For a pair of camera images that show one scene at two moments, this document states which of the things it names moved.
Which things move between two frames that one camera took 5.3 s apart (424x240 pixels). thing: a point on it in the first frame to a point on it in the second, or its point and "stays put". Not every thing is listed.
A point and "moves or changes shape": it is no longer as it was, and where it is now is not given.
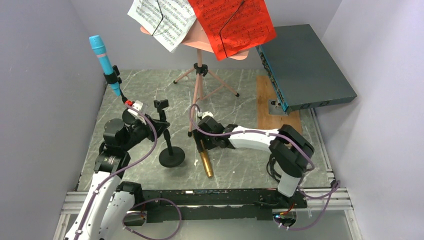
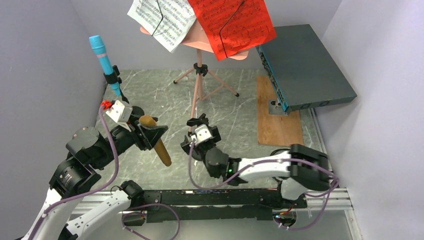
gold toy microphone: [206, 160] moves or changes shape
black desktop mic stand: [170, 157] moves or changes shape
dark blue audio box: [303, 73] stays put
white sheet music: [169, 21] stays put
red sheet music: [234, 26] stays put
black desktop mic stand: [113, 77] stays put
